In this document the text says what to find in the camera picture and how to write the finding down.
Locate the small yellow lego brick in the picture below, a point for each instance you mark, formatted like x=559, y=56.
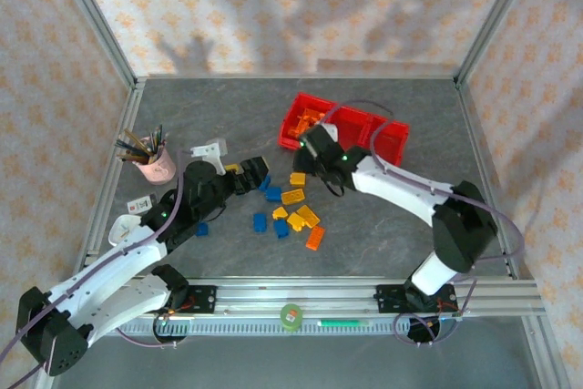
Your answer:
x=296, y=221
x=279, y=212
x=297, y=178

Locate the curved orange lego piece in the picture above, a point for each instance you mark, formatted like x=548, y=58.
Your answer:
x=300, y=130

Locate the long orange lego beam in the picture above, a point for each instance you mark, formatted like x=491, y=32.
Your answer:
x=307, y=119

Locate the rectangular orange lego brick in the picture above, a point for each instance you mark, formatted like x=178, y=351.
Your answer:
x=315, y=238

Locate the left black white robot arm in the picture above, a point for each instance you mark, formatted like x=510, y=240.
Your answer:
x=105, y=279

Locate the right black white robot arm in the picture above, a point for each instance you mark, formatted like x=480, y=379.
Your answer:
x=401, y=193

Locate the pink pencil cup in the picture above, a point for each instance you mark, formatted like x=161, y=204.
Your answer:
x=159, y=170

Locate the small printed card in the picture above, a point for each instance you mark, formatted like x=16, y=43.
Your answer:
x=141, y=204

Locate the small white dish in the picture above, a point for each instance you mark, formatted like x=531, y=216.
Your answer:
x=123, y=227

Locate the green tape roll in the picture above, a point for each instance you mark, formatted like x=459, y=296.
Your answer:
x=291, y=316

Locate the green marker pen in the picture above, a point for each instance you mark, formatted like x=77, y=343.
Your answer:
x=346, y=323

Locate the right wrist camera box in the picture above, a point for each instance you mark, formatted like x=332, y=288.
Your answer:
x=331, y=130

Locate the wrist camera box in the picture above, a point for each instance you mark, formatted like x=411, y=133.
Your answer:
x=209, y=150
x=331, y=130

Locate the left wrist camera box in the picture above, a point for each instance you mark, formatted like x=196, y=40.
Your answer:
x=209, y=150

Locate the aluminium table side rail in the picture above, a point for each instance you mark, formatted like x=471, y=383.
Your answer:
x=123, y=134
x=473, y=134

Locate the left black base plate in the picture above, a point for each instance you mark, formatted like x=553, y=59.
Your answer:
x=202, y=300

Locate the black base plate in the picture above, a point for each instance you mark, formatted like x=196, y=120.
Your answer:
x=202, y=300
x=387, y=299

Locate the aluminium mounting rail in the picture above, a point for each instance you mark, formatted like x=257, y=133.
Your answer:
x=296, y=291

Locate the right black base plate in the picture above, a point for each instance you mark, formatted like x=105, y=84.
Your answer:
x=387, y=299

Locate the aluminium frame post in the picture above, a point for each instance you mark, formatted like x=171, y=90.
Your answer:
x=95, y=20
x=498, y=15

